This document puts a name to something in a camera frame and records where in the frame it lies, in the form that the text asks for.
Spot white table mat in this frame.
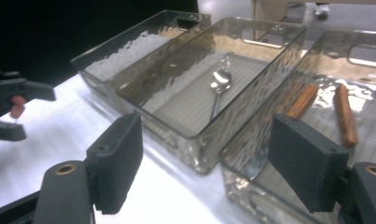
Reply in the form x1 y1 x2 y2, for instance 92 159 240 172
0 73 240 224

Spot silver metal spoon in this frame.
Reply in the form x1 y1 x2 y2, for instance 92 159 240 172
208 52 233 122

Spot smoky clear plastic bin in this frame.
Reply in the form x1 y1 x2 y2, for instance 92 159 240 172
117 17 308 175
219 29 376 224
69 8 212 104

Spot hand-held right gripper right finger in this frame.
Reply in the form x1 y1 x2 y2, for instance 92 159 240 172
267 114 350 214

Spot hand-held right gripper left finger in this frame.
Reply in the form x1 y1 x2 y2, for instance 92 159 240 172
86 112 144 216

